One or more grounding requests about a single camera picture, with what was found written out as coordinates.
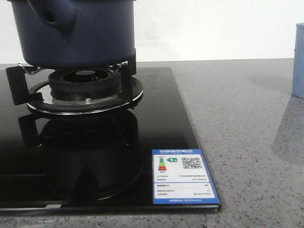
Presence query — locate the light blue ribbed cup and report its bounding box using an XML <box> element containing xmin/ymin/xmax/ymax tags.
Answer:
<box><xmin>292</xmin><ymin>22</ymin><xmax>304</xmax><ymax>99</ymax></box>

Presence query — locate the dark blue cooking pot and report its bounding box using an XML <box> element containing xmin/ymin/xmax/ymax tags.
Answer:
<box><xmin>11</xmin><ymin>0</ymin><xmax>135</xmax><ymax>69</ymax></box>

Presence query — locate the black metal pot support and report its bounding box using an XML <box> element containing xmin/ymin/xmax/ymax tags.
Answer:
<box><xmin>6</xmin><ymin>56</ymin><xmax>143</xmax><ymax>116</ymax></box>

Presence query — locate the blue energy efficiency label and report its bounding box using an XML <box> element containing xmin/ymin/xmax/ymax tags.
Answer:
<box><xmin>152</xmin><ymin>149</ymin><xmax>220</xmax><ymax>206</ymax></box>

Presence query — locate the black gas burner head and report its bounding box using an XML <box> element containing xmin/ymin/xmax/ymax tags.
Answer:
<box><xmin>48</xmin><ymin>68</ymin><xmax>121</xmax><ymax>101</ymax></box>

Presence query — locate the black glass gas stove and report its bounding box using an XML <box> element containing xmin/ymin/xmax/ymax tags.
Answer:
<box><xmin>0</xmin><ymin>67</ymin><xmax>221</xmax><ymax>216</ymax></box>

